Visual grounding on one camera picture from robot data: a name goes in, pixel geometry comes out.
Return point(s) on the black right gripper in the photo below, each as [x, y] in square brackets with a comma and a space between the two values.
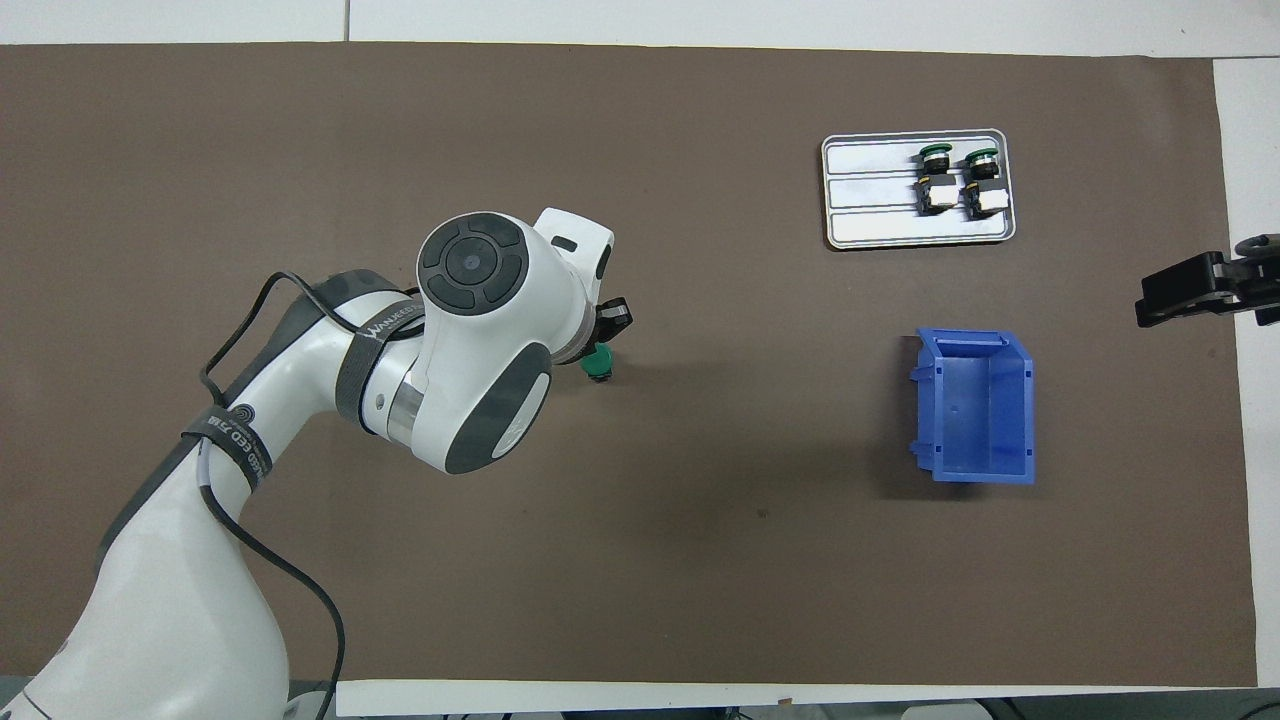
[1255, 290]

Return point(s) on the grey metal tray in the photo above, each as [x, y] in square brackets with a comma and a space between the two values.
[870, 225]

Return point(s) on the green push button switch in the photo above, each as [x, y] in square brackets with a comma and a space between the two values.
[985, 190]
[600, 362]
[936, 185]

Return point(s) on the blue plastic storage bin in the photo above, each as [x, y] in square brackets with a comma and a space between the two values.
[980, 410]

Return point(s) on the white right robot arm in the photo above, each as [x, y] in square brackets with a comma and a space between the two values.
[950, 714]

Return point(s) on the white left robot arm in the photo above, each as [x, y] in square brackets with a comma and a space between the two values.
[480, 340]

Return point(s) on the brown table mat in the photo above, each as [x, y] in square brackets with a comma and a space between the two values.
[800, 560]

